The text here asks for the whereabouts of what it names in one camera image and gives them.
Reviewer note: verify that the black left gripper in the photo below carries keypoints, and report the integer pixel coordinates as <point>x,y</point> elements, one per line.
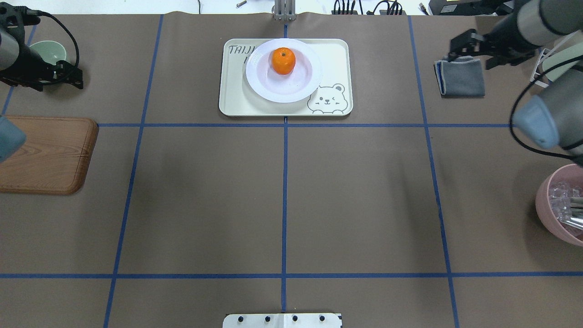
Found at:
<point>28,62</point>

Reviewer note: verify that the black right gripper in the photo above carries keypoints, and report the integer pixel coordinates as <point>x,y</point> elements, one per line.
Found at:
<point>504,42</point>

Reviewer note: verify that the white ceramic plate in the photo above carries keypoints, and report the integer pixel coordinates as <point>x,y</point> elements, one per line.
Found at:
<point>294,86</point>

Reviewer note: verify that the orange fruit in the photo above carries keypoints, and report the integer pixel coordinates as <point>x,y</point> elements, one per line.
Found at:
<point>283,60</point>

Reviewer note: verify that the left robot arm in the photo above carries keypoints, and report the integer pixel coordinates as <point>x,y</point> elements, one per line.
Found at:
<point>12,138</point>

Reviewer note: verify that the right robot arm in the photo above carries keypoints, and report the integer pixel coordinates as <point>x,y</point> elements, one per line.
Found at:
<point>546,117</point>

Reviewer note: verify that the cream bear serving tray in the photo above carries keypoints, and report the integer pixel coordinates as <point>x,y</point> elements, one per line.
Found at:
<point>333,97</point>

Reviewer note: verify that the green ceramic bowl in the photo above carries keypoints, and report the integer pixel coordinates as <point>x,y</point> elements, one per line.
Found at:
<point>50,51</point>

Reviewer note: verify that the folded grey cloth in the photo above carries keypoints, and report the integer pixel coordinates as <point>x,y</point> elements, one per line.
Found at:
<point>461,77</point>

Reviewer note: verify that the wooden cutting board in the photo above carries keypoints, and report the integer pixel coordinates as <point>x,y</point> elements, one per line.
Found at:
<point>54,159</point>

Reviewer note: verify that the green cup on rack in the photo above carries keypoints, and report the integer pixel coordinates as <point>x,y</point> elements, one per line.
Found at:
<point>559,57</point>

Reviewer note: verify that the pink bowl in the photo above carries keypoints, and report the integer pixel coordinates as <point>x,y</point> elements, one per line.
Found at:
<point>572,175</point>

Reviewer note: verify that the ice cubes in bowl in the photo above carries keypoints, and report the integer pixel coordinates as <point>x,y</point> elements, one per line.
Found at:
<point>562,190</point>

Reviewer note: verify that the metal scoop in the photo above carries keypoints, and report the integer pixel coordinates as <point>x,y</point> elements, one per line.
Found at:
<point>570,211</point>

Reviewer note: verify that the white wire cup rack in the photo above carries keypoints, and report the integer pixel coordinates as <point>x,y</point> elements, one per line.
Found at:
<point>561,50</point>

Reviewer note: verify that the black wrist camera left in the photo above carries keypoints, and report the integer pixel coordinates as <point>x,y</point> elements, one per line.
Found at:
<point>13,19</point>

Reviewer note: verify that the aluminium frame post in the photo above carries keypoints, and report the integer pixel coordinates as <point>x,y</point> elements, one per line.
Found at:
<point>284,10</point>

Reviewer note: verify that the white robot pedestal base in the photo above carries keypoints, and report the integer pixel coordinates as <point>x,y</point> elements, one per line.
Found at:
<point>283,320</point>

